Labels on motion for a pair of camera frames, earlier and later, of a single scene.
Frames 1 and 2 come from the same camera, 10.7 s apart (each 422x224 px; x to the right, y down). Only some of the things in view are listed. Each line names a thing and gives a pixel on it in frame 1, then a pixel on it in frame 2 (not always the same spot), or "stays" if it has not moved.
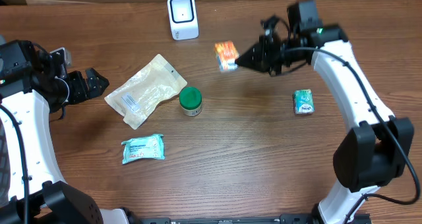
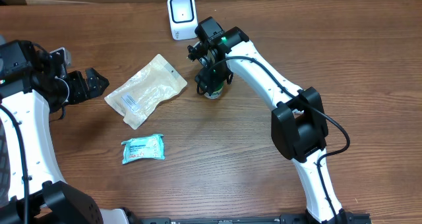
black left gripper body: x=78 y=91 stays
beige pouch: x=136 y=99 stays
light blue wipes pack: x=151 y=147 stays
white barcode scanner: x=183 y=16 stays
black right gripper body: x=275 y=57 -> x=216 y=78
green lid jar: x=190 y=99 -> x=214 y=95
